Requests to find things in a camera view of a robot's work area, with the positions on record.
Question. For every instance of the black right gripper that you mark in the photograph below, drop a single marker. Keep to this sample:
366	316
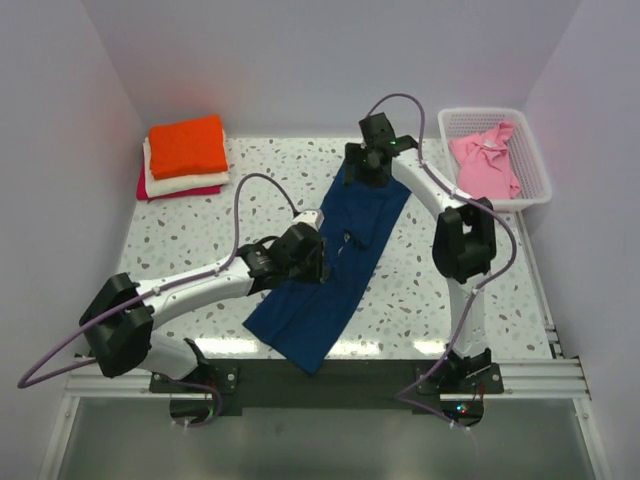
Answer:
353	154

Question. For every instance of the folded orange t-shirt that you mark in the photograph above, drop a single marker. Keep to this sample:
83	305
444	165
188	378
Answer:
190	147

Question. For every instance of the pink polo shirt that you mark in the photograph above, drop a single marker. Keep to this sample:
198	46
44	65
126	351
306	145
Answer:
484	163

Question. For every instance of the navy blue printed t-shirt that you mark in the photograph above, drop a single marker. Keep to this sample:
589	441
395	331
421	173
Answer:
302	321

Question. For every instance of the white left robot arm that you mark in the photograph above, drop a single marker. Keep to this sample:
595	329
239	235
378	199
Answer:
122	322

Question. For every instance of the white plastic mesh basket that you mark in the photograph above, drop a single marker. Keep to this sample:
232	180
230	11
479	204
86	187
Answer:
525	159

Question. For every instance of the aluminium extrusion rail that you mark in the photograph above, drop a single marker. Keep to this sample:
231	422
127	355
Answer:
556	378

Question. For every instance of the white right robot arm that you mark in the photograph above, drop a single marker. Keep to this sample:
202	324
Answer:
463	248

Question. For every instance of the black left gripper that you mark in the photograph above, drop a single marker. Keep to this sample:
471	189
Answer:
318	272

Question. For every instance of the folded cream t-shirt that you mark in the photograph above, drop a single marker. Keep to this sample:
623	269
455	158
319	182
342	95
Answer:
180	183

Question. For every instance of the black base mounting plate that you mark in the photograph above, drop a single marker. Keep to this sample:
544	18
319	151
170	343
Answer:
228	387

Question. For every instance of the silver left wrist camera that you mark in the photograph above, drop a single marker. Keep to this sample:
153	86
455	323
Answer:
313	218

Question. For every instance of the folded magenta t-shirt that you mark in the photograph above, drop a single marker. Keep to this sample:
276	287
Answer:
143	195

